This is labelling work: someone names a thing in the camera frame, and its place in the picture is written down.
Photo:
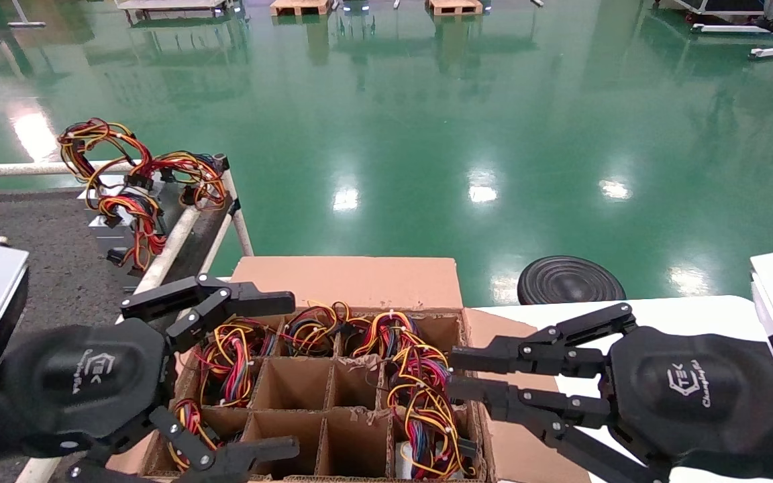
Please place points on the white pipe table underframe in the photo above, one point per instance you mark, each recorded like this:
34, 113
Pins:
242, 231

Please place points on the brown cardboard box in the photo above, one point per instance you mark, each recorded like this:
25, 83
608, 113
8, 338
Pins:
359, 282

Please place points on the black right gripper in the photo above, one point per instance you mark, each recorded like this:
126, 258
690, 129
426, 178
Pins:
695, 396

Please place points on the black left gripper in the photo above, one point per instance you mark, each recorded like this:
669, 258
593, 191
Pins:
84, 382

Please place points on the black round ribbed disc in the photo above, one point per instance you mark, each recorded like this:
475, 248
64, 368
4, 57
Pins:
568, 282

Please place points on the gray platform cart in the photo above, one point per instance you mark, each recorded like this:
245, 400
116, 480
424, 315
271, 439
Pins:
172, 5

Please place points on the wooden pallet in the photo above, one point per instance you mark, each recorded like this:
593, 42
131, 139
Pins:
453, 7
299, 7

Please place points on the white metal floor frame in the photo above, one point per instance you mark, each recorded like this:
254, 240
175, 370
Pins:
729, 28

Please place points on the white metal table rail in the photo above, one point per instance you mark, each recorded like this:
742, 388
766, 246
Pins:
172, 248
11, 169

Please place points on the dark equipment cart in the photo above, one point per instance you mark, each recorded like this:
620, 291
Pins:
729, 5

